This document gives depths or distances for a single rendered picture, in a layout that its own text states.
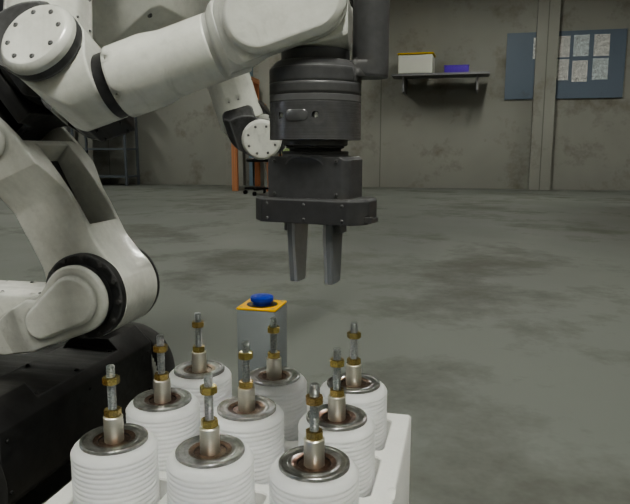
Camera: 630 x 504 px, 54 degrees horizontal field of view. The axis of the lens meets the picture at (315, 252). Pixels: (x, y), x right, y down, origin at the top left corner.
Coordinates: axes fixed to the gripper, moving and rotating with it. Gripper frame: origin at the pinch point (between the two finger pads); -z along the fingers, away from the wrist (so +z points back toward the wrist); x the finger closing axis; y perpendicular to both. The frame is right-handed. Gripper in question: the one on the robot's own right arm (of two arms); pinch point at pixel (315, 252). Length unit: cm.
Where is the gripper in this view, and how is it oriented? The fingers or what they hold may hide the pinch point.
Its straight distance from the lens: 62.2
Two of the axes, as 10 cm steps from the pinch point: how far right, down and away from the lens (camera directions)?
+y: 4.0, -1.5, 9.0
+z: 0.0, -9.9, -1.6
